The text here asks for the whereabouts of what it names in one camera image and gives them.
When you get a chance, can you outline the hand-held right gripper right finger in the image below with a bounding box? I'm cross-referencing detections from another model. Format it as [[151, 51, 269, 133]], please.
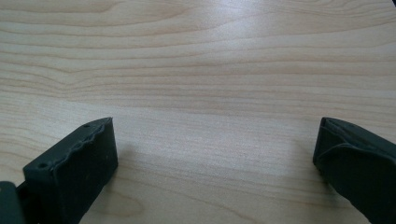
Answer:
[[312, 117, 396, 224]]

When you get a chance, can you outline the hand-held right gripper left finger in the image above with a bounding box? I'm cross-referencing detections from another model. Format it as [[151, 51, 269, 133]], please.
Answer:
[[22, 117, 120, 224]]

